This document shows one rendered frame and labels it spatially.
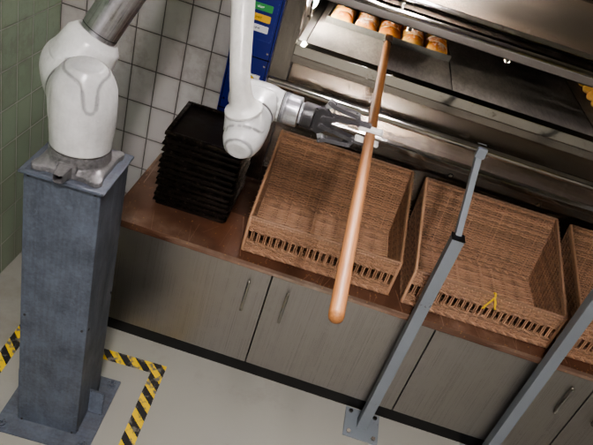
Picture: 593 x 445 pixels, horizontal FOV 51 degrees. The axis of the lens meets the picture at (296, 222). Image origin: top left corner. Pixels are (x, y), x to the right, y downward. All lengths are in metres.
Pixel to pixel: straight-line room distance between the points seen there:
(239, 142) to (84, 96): 0.39
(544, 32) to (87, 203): 1.58
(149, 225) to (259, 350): 0.64
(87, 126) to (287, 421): 1.41
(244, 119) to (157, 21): 0.97
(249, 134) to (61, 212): 0.52
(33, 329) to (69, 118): 0.72
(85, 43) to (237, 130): 0.44
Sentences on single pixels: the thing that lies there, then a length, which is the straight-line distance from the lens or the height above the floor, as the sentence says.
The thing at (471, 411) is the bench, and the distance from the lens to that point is 2.54.
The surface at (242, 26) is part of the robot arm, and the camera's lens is 1.61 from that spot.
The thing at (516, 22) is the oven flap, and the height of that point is 1.49.
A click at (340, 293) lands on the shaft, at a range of 1.15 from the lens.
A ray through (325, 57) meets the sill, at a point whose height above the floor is 1.17.
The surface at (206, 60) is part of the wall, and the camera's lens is 2.48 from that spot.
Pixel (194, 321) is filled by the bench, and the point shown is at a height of 0.22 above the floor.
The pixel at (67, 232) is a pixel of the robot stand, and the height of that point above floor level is 0.84.
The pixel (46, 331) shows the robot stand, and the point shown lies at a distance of 2.00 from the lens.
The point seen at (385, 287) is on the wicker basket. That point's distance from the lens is 2.26.
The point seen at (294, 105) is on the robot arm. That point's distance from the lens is 1.76.
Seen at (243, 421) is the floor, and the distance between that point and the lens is 2.44.
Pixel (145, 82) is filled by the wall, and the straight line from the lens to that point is 2.60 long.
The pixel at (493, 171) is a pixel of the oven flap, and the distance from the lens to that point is 2.51.
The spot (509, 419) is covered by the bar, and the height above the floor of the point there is 0.30.
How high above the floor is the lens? 1.91
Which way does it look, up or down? 33 degrees down
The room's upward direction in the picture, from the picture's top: 18 degrees clockwise
